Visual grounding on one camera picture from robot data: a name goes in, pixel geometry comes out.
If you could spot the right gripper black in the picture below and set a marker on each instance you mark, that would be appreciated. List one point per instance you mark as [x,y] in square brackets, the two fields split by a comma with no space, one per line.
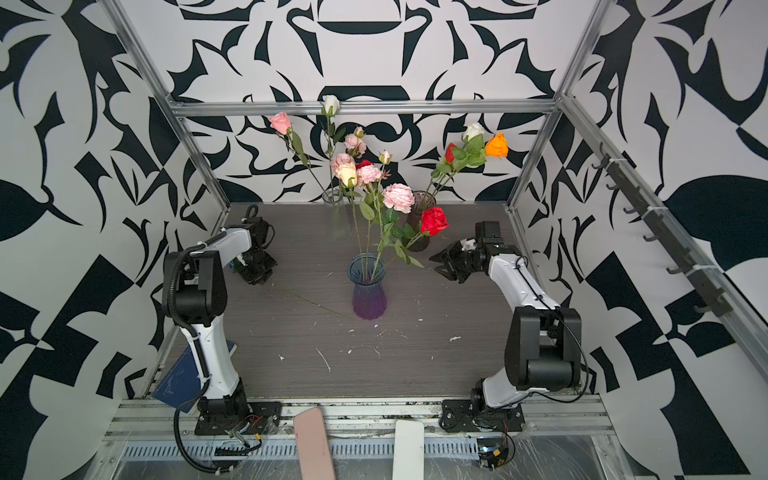
[449,257]

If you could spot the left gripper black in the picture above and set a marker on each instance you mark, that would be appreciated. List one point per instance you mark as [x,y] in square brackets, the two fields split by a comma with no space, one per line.
[258,278]

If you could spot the dark red glass vase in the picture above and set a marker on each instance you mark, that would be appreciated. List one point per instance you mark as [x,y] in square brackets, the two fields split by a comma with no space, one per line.
[413,222]

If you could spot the clear glass vase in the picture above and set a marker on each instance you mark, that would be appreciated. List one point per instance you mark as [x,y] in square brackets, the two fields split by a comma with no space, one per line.
[336,212]

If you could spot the blue purple glass vase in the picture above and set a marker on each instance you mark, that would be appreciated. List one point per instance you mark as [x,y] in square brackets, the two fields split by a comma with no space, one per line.
[367,272]

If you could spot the white rose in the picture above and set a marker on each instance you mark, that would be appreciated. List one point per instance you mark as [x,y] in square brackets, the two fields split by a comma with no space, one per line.
[330,109]
[470,153]

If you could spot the orange rose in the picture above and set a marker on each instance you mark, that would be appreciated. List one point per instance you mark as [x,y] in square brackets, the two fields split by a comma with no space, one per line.
[497,146]

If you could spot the cream peach rose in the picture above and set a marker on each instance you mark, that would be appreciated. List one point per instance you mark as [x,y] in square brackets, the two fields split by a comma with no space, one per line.
[347,176]

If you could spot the pink rose single stem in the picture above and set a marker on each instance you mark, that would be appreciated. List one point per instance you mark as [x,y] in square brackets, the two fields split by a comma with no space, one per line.
[283,127]

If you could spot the pink spray roses stem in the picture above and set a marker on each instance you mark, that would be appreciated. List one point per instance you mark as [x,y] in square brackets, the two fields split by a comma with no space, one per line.
[355,147]

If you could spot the pink carnation stem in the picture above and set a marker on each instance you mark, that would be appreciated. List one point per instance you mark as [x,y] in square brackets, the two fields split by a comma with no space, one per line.
[380,204]

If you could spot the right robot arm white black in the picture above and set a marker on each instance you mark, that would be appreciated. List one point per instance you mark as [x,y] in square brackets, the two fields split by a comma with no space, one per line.
[543,353]

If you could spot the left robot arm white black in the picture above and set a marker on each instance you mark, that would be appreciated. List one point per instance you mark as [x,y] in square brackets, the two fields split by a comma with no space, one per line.
[194,297]

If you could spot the blue book yellow label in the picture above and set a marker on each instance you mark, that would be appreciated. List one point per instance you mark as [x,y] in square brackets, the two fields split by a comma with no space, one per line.
[180,383]

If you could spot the small circuit board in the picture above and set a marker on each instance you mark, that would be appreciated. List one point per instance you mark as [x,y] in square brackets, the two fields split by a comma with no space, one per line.
[494,453]

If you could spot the pink flat paddle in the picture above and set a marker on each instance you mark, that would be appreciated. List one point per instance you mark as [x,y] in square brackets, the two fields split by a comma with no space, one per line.
[314,454]

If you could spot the white flat paddle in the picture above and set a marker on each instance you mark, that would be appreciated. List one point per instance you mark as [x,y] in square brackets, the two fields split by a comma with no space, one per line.
[409,455]

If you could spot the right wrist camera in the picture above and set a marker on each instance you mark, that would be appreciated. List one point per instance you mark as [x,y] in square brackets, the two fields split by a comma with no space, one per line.
[468,244]

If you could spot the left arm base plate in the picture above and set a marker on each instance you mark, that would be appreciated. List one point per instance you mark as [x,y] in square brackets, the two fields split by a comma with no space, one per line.
[258,417]

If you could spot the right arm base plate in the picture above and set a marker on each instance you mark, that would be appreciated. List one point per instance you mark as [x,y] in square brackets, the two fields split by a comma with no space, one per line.
[462,416]

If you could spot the aluminium frame rail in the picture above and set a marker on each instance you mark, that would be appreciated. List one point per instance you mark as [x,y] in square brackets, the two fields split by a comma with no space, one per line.
[367,107]

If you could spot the wall hook rack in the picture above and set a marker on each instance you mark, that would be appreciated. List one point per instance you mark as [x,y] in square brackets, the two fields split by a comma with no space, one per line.
[664,228]

